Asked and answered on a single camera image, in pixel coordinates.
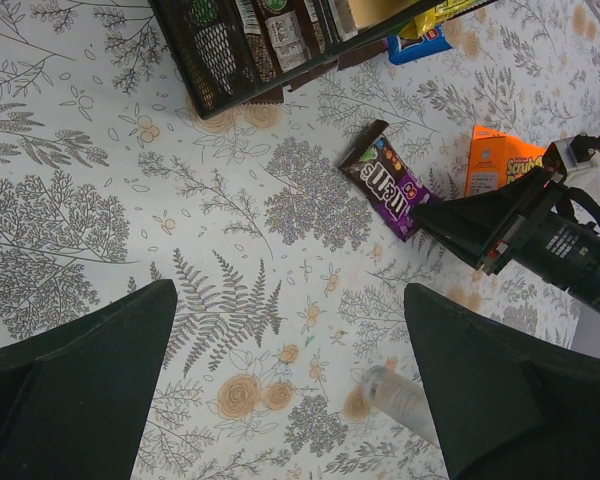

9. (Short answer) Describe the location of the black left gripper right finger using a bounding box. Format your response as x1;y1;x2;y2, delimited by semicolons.
404;283;600;479

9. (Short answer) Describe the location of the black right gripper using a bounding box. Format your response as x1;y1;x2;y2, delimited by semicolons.
412;135;600;313

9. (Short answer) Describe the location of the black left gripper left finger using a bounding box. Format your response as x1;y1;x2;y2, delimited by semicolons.
0;280;177;479

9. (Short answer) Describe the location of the dark purple M&M's bag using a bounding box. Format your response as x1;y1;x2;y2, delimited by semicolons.
338;119;440;242

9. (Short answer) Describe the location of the blue M&M's candy bag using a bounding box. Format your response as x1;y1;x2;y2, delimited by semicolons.
387;25;452;65

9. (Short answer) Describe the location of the brown chocolate bar wrapper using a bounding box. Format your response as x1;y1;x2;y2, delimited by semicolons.
252;0;326;73

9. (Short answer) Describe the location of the brown purple chocolate bar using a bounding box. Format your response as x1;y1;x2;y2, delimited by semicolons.
235;0;284;105

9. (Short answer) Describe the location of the orange Scrub Daddy box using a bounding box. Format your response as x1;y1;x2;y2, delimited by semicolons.
464;125;546;197

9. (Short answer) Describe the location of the wire and wood shelf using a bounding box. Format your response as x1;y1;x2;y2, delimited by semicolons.
147;0;501;120

